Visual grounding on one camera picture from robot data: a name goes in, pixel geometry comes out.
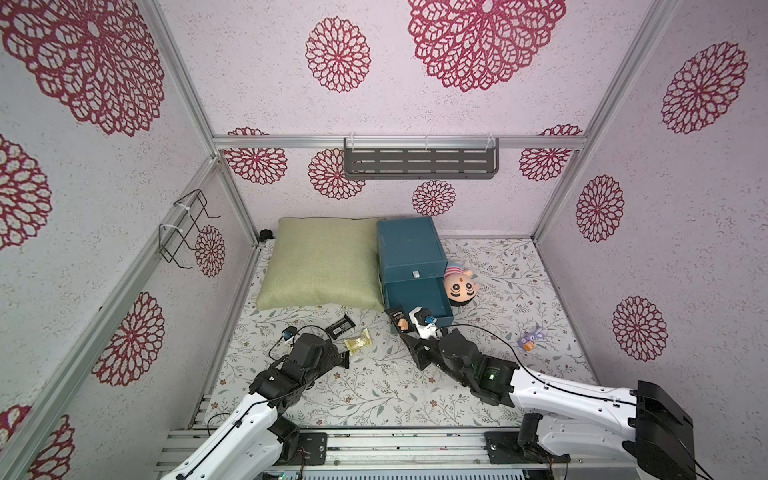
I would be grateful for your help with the small purple toy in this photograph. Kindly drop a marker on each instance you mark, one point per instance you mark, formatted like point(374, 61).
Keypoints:
point(528, 340)

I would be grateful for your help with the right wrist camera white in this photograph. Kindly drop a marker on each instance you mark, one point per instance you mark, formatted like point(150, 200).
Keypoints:
point(424, 323)

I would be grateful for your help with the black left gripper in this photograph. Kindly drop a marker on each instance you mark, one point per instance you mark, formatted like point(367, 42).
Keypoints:
point(325, 362)

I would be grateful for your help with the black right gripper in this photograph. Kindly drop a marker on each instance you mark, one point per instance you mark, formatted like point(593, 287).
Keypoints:
point(411, 330)

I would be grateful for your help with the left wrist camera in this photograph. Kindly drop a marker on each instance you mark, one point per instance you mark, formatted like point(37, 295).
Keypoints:
point(289, 332)

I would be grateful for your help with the green cushion pillow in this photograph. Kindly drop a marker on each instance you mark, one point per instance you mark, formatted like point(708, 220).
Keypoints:
point(318, 261)

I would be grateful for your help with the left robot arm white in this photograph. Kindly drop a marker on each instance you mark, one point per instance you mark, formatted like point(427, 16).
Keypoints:
point(257, 435)

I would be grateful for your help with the teal drawer cabinet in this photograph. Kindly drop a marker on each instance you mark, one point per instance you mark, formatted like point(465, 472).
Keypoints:
point(409, 249)

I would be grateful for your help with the metal base rail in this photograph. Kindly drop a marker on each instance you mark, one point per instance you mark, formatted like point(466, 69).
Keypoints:
point(361, 448)

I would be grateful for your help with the black wire wall rack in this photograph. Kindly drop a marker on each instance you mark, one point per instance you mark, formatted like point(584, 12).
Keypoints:
point(172, 237)

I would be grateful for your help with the round-faced plush doll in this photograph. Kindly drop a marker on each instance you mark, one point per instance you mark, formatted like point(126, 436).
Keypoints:
point(459, 285)

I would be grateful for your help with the yellow-green cookie packet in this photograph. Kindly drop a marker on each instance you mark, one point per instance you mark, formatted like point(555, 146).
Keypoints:
point(355, 344)

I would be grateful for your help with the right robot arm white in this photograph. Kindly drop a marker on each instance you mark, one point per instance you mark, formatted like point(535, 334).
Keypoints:
point(563, 420)

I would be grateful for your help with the grey wall shelf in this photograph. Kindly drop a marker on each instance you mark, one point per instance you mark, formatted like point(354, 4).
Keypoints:
point(421, 162)

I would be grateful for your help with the teal drawer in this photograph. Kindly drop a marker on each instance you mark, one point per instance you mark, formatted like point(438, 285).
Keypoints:
point(425, 292)

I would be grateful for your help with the black orange cookie packet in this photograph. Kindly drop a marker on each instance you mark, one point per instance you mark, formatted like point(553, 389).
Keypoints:
point(402, 323)

